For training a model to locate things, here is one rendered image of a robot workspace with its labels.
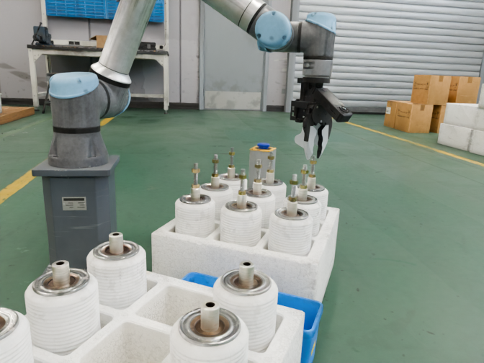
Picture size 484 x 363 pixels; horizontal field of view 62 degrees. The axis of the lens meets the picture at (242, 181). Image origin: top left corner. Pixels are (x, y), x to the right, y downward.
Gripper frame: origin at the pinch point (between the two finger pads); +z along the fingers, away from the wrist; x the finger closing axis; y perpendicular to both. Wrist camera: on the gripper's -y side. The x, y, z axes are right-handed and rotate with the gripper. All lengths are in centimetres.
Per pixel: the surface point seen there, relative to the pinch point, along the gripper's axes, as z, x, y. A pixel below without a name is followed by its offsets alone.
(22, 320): 10, 75, -22
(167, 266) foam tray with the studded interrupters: 24.3, 40.9, 6.4
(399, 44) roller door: -70, -490, 289
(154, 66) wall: -23, -177, 467
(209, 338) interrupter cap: 9, 58, -38
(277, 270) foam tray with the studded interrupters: 19.5, 26.6, -15.9
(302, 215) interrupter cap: 9.1, 19.1, -14.5
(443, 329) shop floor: 35, -6, -37
